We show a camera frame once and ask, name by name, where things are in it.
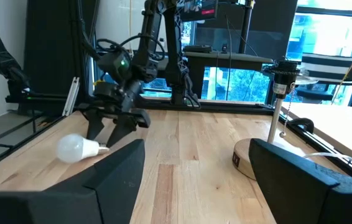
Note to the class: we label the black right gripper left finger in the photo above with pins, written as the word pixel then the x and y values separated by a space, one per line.
pixel 70 202

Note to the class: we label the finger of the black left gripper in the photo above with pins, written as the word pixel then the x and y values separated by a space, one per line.
pixel 120 133
pixel 94 124

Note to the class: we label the silver aluminium extrusion piece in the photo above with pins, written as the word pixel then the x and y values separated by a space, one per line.
pixel 71 96

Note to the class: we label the black wall panel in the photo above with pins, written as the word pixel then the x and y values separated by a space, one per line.
pixel 54 46

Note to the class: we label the large black screen back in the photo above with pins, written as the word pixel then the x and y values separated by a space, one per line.
pixel 266 28

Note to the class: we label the computer monitor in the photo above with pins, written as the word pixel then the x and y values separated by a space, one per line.
pixel 199 9

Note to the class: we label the grey computer desk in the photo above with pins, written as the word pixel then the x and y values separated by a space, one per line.
pixel 225 58

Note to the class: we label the black keyboard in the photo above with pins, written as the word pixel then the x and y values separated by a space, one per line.
pixel 197 48

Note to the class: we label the lamp with round wooden base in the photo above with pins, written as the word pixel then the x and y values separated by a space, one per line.
pixel 285 77

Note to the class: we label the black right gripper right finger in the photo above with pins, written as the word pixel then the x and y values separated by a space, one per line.
pixel 303 193

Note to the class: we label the black monitor stand pole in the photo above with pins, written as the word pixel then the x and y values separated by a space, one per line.
pixel 246 28

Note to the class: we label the light wooden desk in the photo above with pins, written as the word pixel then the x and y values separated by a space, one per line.
pixel 344 130

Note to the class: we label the white lightbulb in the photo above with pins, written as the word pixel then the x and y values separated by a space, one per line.
pixel 73 148

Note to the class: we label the black white striped basket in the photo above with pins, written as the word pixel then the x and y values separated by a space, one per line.
pixel 328 67

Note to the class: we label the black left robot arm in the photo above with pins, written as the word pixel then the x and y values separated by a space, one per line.
pixel 173 46

